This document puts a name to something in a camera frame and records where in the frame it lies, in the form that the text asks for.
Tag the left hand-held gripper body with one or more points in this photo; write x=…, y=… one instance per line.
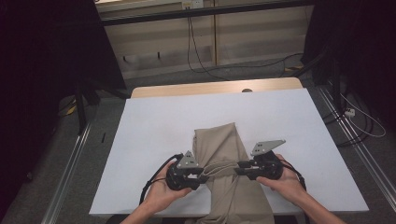
x=186, y=161

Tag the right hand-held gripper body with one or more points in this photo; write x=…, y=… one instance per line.
x=264, y=146

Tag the beige pants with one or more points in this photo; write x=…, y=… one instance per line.
x=218, y=143

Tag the person's left hand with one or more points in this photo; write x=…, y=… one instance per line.
x=158, y=196

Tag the person's right hand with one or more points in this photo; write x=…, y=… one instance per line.
x=289, y=183

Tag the white table cover sheet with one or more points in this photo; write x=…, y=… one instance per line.
x=149, y=124

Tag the yellow floor tape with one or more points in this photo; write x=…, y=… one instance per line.
x=71, y=109
x=294, y=68

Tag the small black floor object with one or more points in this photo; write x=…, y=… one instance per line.
x=103, y=137

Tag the white power strip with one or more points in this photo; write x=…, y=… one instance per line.
x=350, y=112

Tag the black metal stand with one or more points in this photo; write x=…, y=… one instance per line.
x=335, y=84
x=81, y=112

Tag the black curtain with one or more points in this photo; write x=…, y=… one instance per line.
x=358, y=40
x=46, y=62

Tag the black horizontal metal bar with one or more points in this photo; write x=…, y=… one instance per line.
x=186, y=13

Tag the aluminium floor rail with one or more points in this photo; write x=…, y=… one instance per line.
x=358, y=146
x=67, y=174

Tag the white wall socket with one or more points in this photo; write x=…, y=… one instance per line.
x=193, y=4

